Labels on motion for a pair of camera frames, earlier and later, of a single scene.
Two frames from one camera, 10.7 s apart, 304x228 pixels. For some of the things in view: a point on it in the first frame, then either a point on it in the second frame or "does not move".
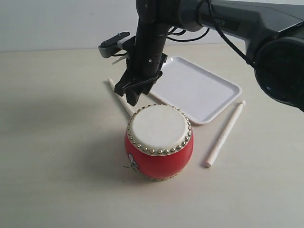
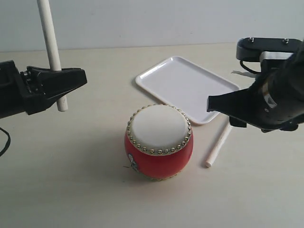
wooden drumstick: x=130 y=109 → x=52 y=47
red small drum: x=159 y=141 does not move
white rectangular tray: x=194 y=92 does not move
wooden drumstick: x=225 y=134 does not move
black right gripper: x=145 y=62 → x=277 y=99
